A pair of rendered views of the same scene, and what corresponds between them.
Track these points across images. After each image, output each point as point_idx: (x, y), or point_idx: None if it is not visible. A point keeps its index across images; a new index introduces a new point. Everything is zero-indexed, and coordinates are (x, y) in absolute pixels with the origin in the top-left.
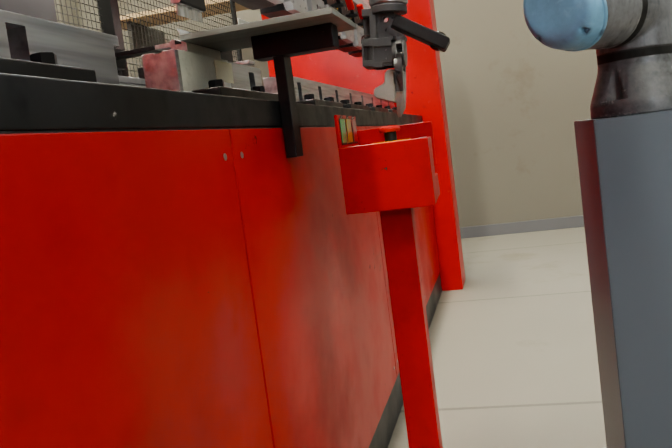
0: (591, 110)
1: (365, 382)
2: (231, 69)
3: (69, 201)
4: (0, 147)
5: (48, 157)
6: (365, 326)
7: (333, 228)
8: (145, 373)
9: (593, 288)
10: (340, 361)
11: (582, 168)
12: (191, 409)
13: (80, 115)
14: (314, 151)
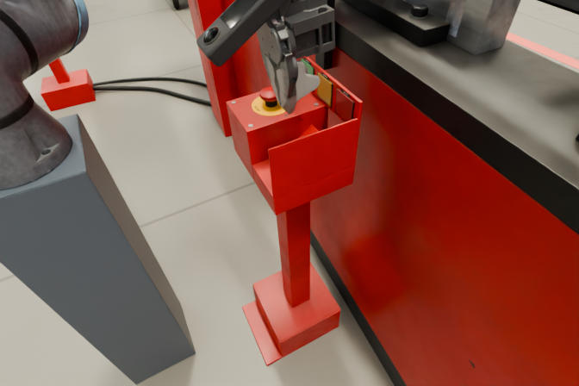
0: (67, 133)
1: (383, 316)
2: None
3: None
4: None
5: None
6: (409, 322)
7: (380, 187)
8: (251, 47)
9: (143, 259)
10: (349, 234)
11: (103, 189)
12: (260, 75)
13: None
14: (370, 100)
